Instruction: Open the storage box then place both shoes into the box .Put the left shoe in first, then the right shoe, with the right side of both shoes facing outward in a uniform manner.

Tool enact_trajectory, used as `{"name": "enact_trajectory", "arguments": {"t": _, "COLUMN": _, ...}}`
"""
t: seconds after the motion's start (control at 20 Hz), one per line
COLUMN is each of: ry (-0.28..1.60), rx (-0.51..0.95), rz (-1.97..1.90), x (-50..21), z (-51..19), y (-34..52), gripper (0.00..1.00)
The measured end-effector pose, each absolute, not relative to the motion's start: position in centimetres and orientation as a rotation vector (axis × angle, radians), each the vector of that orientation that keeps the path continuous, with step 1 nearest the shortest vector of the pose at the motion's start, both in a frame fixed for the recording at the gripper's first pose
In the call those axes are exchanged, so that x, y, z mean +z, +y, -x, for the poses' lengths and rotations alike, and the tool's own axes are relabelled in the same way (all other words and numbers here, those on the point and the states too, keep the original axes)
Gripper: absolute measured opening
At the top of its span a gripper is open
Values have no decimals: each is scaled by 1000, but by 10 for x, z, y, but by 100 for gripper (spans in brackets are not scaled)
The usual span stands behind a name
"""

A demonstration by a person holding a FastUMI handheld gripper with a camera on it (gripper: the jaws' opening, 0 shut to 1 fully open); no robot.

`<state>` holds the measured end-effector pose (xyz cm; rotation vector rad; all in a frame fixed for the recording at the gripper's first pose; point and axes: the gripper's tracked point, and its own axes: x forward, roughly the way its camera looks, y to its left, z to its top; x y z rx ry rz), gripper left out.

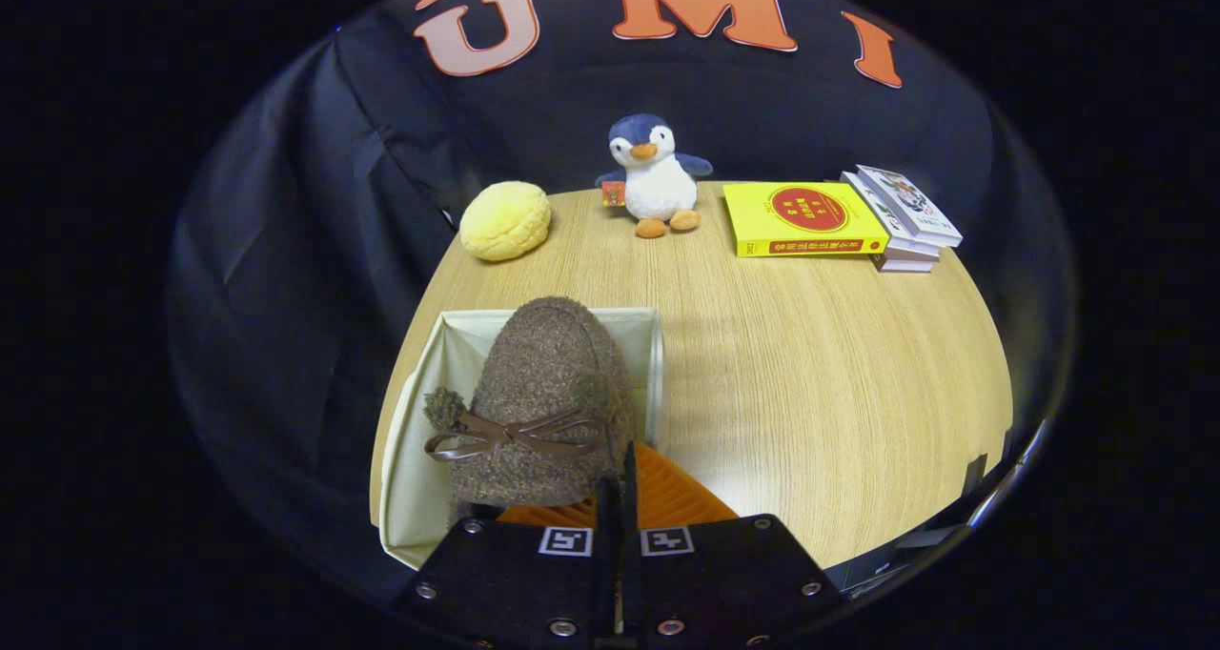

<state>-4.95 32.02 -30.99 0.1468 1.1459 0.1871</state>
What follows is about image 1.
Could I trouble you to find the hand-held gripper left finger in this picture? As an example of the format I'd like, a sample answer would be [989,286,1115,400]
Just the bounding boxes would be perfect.
[394,478,616,646]

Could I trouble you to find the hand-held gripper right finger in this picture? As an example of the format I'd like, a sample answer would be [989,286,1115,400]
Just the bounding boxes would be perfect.
[620,443,844,646]

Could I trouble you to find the brown fuzzy shoe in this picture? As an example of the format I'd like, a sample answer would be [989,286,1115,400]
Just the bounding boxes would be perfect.
[424,295,638,510]

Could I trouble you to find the cream fabric storage box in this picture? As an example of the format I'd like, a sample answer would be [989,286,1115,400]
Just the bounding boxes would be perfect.
[379,307,665,570]

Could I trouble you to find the yellow plush bun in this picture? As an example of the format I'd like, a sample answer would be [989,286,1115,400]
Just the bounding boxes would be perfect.
[459,181,553,262]

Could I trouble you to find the plush penguin toy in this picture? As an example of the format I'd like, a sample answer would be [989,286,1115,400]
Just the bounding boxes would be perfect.
[596,113,714,239]

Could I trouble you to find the yellow book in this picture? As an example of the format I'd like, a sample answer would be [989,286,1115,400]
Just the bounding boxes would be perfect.
[722,182,890,258]

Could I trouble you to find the illustrated white book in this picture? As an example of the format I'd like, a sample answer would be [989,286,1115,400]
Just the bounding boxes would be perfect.
[855,165,964,248]

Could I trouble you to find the black backdrop cloth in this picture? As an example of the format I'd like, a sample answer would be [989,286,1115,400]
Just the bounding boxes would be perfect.
[167,0,1078,603]

